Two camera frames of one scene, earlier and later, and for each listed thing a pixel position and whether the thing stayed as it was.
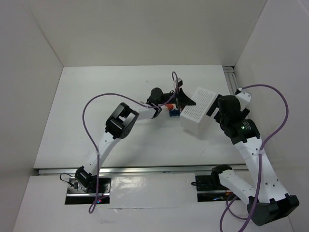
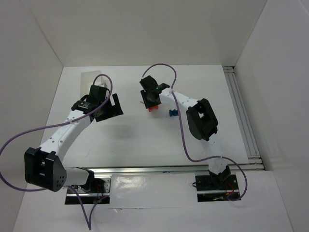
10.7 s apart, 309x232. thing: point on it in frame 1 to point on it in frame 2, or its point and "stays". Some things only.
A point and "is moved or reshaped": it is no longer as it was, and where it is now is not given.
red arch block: (170, 106) is moved or reshaped
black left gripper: (177, 98) to (109, 110)
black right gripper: (215, 108) to (151, 101)
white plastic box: (194, 117) is moved or reshaped
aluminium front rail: (129, 170) stays
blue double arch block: (174, 112) stays
